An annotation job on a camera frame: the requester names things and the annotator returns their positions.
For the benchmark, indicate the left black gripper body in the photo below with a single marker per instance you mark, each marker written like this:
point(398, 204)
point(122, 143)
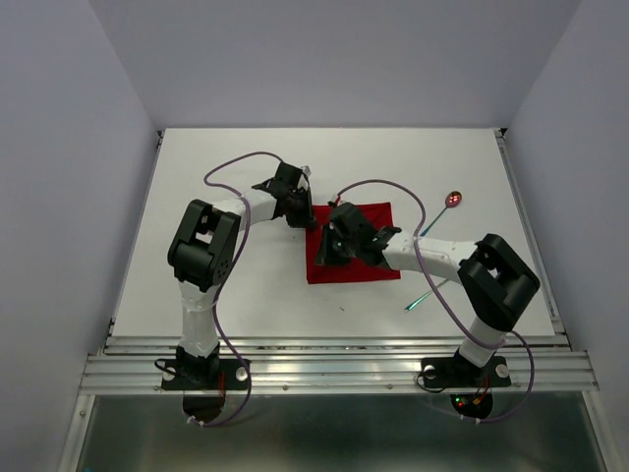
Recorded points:
point(299, 214)

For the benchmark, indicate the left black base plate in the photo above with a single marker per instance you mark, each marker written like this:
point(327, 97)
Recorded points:
point(228, 375)

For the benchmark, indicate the red cloth napkin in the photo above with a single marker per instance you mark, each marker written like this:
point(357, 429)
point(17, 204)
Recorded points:
point(355, 271)

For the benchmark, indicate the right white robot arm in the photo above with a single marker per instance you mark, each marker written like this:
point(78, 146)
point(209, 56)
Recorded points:
point(498, 283)

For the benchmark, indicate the iridescent metal fork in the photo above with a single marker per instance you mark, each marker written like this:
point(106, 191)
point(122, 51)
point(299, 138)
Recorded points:
point(423, 297)

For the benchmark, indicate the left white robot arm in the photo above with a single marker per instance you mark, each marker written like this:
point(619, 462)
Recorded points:
point(203, 253)

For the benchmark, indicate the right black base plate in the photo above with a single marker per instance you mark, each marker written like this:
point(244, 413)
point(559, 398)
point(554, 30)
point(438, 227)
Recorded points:
point(456, 372)

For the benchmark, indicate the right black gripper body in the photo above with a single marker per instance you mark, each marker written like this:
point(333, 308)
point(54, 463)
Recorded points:
point(334, 249)

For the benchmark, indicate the iridescent metal spoon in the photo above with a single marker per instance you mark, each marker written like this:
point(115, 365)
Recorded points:
point(452, 200)

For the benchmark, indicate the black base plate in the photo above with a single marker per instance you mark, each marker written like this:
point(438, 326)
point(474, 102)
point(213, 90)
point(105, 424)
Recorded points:
point(228, 375)
point(456, 372)

